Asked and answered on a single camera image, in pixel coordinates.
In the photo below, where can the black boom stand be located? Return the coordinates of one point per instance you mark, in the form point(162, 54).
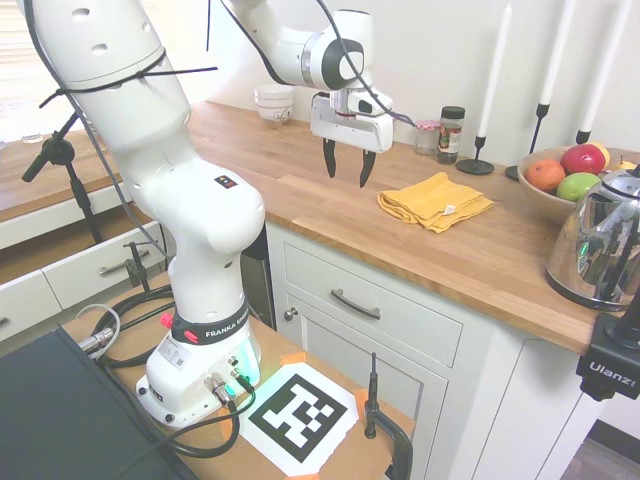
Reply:
point(57, 150)

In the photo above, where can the black Ulanzi camera mount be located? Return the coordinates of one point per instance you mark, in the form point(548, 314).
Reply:
point(607, 370)

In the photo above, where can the white cabinet door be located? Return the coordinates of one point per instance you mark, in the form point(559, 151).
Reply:
point(340, 350)

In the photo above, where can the round metal cabinet knob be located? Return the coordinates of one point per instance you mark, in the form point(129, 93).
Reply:
point(291, 314)

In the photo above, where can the black candle holder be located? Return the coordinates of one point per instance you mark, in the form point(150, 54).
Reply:
point(475, 165)
point(539, 120)
point(583, 136)

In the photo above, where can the brown mounting board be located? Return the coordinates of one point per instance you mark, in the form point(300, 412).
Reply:
point(347, 452)

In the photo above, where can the stainless steel kettle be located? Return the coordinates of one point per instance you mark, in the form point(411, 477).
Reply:
point(600, 240)

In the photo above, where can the yellow cloth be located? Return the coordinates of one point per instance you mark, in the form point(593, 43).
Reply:
point(430, 200)

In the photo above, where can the white window blind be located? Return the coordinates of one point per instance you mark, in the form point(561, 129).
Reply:
point(20, 75)

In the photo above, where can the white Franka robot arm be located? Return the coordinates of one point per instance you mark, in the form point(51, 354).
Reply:
point(190, 200)

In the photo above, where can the glass jar red checkered lid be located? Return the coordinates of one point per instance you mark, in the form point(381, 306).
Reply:
point(426, 137)

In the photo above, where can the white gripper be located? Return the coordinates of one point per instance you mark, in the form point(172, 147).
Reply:
point(350, 131)

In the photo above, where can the white cabinet drawer front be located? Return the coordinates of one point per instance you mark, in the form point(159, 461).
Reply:
point(400, 320)

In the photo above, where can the orange fruit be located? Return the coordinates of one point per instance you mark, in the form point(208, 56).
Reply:
point(546, 175)

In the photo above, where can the small yellow pear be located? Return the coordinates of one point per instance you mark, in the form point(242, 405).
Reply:
point(624, 165)

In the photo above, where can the wooden fruit bowl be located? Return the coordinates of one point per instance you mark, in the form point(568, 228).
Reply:
point(547, 205)

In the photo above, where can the long black zip tie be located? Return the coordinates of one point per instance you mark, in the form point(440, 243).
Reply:
point(100, 86)

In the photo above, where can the red apple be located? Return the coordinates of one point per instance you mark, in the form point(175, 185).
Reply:
point(582, 160)

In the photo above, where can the black control box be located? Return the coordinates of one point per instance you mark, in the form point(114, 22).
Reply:
point(55, 415)

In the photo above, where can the green apple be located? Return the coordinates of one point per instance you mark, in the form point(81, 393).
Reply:
point(575, 187)

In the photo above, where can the spice jar black lid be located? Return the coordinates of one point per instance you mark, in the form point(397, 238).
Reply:
point(451, 135)

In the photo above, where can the short black zip tie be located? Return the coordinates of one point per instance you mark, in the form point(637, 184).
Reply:
point(208, 25)

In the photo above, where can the dark built-in appliance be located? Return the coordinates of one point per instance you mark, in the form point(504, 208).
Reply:
point(260, 285)

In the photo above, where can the large black screw clamp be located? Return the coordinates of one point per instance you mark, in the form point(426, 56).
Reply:
point(400, 445)

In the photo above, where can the stacked white bowls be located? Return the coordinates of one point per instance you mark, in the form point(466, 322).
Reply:
point(274, 102)

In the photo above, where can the black white marker sheet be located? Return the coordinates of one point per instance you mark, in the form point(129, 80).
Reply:
point(300, 415)

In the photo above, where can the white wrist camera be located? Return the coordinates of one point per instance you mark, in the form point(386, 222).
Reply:
point(367, 105)

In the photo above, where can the white taper candle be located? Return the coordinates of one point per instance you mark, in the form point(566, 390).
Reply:
point(602, 70)
point(557, 55)
point(495, 70)

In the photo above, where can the yellow lemon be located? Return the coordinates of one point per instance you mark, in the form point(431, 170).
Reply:
point(602, 150)

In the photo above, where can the small black screw clamp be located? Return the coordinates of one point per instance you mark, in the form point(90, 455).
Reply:
point(136, 267)

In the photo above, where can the open white drawer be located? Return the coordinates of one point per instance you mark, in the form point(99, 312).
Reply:
point(75, 280)

